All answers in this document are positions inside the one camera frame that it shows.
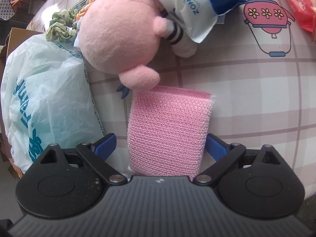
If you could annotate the green floral scrunchie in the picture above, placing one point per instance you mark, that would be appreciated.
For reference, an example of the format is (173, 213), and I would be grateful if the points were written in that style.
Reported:
(63, 26)

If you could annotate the pink mesh sponge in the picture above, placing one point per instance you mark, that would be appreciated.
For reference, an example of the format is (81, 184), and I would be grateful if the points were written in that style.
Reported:
(167, 131)

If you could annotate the white green plastic bag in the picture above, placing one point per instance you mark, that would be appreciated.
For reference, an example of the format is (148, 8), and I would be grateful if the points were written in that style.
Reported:
(46, 98)

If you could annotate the cardboard box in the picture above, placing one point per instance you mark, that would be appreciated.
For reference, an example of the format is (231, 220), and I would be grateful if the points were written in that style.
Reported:
(15, 38)

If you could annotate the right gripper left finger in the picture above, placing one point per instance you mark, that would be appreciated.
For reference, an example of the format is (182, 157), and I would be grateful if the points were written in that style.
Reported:
(95, 154)

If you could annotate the pink plush doll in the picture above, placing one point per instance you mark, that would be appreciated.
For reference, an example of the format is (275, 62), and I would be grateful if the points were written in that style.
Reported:
(121, 37)

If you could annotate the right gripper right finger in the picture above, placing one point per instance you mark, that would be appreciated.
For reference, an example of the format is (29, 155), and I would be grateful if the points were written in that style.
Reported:
(225, 155)

